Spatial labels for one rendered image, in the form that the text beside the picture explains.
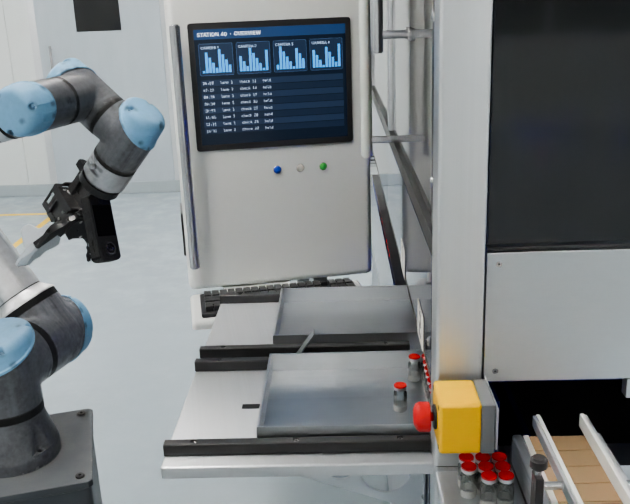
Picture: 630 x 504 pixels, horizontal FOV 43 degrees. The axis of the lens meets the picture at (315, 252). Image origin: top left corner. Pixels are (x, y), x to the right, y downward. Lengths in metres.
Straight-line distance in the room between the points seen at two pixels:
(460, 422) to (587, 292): 0.24
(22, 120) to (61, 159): 5.85
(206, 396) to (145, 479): 1.46
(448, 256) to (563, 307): 0.17
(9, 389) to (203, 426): 0.32
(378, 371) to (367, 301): 0.35
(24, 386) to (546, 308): 0.84
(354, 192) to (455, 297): 1.07
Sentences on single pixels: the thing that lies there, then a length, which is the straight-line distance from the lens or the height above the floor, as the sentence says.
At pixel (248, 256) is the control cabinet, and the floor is 0.88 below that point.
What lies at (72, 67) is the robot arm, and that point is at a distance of 1.34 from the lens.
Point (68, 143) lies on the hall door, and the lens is 7.01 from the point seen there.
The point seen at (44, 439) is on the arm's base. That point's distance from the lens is 1.47.
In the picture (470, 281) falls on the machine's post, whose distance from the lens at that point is 1.08.
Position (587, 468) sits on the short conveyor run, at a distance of 1.14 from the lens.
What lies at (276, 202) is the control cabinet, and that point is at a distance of 2.08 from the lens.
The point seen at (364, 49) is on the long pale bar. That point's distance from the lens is 1.77.
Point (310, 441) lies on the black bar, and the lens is 1.22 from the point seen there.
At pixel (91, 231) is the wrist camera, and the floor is 1.17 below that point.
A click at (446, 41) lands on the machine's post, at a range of 1.01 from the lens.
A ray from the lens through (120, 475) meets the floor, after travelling 2.90.
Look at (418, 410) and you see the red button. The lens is 1.07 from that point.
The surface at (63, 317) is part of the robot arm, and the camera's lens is 1.51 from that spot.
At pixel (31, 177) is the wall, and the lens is 7.19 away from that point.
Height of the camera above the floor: 1.53
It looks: 18 degrees down
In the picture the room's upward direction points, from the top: 2 degrees counter-clockwise
